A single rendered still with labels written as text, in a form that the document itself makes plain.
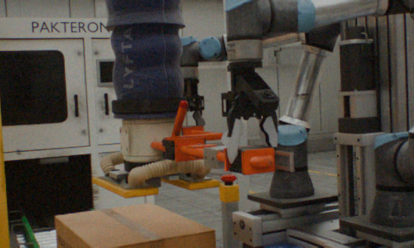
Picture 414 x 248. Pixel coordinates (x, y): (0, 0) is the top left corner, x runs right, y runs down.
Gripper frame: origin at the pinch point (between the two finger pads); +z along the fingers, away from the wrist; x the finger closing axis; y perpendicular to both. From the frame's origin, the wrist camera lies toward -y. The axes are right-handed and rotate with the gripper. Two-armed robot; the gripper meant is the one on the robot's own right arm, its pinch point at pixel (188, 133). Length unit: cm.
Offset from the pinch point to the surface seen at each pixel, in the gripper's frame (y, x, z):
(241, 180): -237, 153, 62
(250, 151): 94, -29, -3
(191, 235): 28.1, -13.2, 30.5
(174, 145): 58, -30, -1
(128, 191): 47, -39, 11
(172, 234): 25.3, -18.6, 30.1
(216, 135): 27.0, -2.2, -0.7
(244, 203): -237, 156, 83
